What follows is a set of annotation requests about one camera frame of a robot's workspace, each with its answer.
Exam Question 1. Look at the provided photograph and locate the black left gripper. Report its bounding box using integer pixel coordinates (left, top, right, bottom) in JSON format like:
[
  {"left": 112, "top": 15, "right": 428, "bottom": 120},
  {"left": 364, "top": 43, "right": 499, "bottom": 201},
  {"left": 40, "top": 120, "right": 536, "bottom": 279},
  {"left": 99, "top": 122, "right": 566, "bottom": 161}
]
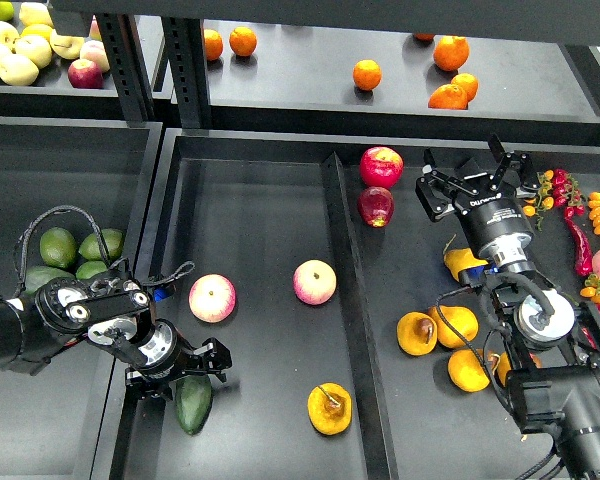
[{"left": 125, "top": 319, "right": 233, "bottom": 401}]

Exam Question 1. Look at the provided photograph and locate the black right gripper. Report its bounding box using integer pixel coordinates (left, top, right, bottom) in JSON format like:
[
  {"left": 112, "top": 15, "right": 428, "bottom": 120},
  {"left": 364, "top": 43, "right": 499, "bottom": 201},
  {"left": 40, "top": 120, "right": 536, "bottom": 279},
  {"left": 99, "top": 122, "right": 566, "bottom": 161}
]
[{"left": 415, "top": 134, "right": 541, "bottom": 258}]

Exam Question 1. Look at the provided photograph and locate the dark green avocado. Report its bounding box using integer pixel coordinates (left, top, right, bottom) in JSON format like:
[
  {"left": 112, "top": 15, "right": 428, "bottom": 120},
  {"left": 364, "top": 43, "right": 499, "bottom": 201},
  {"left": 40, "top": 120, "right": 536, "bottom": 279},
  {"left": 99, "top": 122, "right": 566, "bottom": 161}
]
[{"left": 174, "top": 375, "right": 213, "bottom": 435}]

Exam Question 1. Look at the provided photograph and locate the yellow pear with stem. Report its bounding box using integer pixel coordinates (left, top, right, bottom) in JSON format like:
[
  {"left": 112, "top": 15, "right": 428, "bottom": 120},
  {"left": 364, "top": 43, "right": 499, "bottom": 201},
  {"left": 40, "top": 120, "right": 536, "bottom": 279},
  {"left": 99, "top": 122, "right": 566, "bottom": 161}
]
[{"left": 307, "top": 382, "right": 352, "bottom": 436}]

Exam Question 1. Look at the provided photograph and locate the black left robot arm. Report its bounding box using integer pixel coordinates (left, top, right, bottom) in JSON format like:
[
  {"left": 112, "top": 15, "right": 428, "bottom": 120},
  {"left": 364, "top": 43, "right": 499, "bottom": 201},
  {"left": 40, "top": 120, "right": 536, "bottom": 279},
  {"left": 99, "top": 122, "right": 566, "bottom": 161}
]
[{"left": 0, "top": 205, "right": 232, "bottom": 400}]

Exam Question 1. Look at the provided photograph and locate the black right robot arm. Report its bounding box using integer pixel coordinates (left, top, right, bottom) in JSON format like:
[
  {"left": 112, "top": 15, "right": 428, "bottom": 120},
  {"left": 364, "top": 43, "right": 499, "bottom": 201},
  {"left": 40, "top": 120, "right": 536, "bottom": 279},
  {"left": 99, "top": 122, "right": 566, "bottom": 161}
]
[{"left": 415, "top": 137, "right": 600, "bottom": 479}]

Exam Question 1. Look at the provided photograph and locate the yellow pear upper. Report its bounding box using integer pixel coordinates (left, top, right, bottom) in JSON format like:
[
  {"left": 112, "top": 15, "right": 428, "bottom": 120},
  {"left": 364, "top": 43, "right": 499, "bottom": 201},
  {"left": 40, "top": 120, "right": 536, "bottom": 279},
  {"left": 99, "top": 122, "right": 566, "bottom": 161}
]
[{"left": 442, "top": 234, "right": 488, "bottom": 281}]

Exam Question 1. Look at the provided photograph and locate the yellow pear middle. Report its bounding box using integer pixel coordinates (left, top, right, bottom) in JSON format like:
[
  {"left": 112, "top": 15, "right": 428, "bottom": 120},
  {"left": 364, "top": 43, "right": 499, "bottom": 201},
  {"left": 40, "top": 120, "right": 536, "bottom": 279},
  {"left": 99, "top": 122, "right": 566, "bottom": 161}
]
[{"left": 428, "top": 305, "right": 479, "bottom": 349}]

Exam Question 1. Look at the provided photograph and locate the yellow pear brown spot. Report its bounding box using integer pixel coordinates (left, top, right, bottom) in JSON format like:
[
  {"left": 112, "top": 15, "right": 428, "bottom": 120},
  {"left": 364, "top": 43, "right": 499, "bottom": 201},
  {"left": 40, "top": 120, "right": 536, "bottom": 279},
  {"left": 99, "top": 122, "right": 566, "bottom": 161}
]
[{"left": 396, "top": 312, "right": 437, "bottom": 356}]

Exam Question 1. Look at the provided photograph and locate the green avocado middle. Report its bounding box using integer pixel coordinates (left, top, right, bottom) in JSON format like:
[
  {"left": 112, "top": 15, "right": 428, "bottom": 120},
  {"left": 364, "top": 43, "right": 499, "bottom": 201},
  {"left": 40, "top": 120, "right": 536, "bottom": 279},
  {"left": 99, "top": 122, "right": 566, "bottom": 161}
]
[{"left": 25, "top": 265, "right": 74, "bottom": 294}]

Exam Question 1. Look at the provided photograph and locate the yellow pear lower right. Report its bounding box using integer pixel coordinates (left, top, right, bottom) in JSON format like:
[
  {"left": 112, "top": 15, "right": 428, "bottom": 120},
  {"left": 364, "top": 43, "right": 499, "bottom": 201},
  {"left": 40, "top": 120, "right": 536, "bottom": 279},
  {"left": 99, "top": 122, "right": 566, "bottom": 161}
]
[{"left": 496, "top": 352, "right": 542, "bottom": 387}]

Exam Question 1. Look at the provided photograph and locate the orange cherry tomato bunch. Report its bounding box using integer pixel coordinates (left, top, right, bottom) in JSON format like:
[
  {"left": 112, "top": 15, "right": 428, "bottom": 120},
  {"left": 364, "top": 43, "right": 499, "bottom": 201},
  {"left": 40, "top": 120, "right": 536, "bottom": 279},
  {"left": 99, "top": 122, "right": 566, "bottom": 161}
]
[{"left": 522, "top": 170, "right": 554, "bottom": 231}]

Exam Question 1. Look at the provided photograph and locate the pink apple left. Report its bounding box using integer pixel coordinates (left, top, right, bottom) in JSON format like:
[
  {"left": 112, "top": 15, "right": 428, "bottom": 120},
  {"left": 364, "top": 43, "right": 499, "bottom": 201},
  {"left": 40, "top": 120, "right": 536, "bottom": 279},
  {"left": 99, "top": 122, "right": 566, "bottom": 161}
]
[{"left": 188, "top": 274, "right": 236, "bottom": 323}]

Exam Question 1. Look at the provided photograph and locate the pink apple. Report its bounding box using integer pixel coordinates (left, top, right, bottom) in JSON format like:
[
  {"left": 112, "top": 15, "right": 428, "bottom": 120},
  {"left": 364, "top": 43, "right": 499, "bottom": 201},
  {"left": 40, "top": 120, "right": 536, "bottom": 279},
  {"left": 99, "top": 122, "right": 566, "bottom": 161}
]
[
  {"left": 293, "top": 259, "right": 337, "bottom": 306},
  {"left": 188, "top": 274, "right": 236, "bottom": 323}
]

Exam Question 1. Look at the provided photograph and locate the red cherry tomato bunch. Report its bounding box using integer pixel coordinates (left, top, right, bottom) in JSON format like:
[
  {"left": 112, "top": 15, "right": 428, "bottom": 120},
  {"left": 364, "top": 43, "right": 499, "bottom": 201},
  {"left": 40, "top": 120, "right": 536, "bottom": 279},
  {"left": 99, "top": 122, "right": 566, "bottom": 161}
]
[{"left": 551, "top": 169, "right": 585, "bottom": 218}]

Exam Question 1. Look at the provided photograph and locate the orange front right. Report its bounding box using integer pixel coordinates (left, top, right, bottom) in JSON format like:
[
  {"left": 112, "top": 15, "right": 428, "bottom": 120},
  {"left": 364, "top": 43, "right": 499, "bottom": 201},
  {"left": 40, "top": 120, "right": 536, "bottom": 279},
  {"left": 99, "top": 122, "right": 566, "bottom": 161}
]
[{"left": 428, "top": 83, "right": 469, "bottom": 110}]

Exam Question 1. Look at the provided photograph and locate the orange small right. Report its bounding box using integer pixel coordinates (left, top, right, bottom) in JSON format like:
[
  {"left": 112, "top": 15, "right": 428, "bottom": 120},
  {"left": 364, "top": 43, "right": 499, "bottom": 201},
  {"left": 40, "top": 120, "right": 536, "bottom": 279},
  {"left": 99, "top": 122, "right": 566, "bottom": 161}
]
[{"left": 451, "top": 73, "right": 479, "bottom": 102}]

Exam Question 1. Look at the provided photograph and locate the bright red apple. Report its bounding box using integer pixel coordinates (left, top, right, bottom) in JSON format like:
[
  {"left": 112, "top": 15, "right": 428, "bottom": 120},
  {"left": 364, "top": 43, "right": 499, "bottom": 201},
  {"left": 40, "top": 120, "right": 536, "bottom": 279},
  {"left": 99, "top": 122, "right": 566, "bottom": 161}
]
[{"left": 359, "top": 146, "right": 404, "bottom": 189}]

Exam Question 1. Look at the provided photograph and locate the dark red apple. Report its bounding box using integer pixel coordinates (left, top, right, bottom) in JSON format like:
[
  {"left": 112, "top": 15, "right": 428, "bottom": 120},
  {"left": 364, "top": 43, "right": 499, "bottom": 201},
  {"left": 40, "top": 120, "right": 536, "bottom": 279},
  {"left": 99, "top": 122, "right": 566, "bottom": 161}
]
[{"left": 357, "top": 186, "right": 395, "bottom": 228}]

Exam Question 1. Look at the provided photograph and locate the red chili pepper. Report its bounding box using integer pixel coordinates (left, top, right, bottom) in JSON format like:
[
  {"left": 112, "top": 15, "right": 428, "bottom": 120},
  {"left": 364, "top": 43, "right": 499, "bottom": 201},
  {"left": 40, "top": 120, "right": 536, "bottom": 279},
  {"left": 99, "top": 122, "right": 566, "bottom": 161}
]
[{"left": 564, "top": 218, "right": 593, "bottom": 277}]

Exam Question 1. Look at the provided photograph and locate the large orange upper right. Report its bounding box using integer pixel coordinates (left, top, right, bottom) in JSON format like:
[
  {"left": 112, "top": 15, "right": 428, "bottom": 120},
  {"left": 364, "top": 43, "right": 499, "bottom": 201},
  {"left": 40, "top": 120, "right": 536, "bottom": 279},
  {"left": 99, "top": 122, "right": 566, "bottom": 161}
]
[{"left": 433, "top": 35, "right": 470, "bottom": 71}]

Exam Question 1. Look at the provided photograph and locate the orange centre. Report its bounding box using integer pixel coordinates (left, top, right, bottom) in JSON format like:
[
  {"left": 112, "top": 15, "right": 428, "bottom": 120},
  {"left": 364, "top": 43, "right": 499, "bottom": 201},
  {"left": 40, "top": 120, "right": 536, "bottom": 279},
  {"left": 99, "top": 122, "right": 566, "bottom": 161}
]
[{"left": 352, "top": 59, "right": 382, "bottom": 91}]

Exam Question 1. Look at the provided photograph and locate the pink apple right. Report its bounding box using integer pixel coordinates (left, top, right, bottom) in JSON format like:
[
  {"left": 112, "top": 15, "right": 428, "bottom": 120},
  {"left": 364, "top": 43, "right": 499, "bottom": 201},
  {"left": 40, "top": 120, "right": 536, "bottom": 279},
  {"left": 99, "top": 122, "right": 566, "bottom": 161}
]
[{"left": 293, "top": 259, "right": 337, "bottom": 306}]

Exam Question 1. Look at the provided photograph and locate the black centre divider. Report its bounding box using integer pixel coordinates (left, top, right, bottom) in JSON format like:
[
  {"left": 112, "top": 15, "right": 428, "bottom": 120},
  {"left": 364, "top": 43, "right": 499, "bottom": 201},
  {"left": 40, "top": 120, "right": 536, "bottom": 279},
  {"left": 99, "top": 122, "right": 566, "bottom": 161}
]
[{"left": 321, "top": 153, "right": 399, "bottom": 479}]

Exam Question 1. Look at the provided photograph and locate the orange far left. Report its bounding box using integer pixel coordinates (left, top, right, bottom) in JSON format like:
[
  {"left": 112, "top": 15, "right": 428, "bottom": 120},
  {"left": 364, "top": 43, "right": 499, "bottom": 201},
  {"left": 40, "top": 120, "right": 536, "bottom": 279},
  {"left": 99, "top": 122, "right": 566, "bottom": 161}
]
[{"left": 204, "top": 29, "right": 224, "bottom": 62}]

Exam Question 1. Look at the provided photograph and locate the red apple on shelf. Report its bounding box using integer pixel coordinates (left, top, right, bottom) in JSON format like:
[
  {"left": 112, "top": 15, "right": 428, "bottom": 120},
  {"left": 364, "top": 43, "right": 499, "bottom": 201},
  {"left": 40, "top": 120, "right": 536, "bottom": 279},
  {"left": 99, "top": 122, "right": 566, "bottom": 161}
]
[{"left": 68, "top": 59, "right": 104, "bottom": 89}]

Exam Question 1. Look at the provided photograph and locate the pale yellow apple front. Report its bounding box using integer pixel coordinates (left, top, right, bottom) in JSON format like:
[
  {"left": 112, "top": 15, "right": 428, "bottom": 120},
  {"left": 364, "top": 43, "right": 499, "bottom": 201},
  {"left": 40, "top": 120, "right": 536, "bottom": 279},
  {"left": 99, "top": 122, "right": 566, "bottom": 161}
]
[{"left": 0, "top": 54, "right": 39, "bottom": 86}]

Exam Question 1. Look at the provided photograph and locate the pale yellow apple middle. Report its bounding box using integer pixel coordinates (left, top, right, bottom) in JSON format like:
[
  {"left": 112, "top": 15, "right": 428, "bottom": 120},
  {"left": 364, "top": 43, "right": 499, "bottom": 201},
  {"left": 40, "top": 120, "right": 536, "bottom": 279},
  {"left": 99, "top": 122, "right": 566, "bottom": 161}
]
[{"left": 15, "top": 35, "right": 53, "bottom": 69}]

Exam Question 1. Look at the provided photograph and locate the black shelf post left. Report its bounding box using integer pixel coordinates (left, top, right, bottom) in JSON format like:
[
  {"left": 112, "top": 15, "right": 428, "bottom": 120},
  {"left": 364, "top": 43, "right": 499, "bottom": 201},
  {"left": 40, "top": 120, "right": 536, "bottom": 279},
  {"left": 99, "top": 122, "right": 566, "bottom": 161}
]
[{"left": 95, "top": 13, "right": 154, "bottom": 122}]

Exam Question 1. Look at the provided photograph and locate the black shelf post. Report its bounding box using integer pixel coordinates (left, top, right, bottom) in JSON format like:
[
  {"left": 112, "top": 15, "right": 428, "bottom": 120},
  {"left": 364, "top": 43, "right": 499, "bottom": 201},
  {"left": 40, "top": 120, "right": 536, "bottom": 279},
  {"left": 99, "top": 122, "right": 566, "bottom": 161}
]
[
  {"left": 95, "top": 13, "right": 154, "bottom": 122},
  {"left": 161, "top": 17, "right": 212, "bottom": 130}
]

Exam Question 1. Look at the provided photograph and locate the black shelf post right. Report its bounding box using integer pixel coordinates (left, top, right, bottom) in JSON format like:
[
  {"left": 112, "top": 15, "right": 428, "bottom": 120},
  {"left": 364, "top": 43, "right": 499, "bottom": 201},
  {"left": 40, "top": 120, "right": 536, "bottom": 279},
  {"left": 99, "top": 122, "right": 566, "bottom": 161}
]
[{"left": 161, "top": 17, "right": 212, "bottom": 130}]

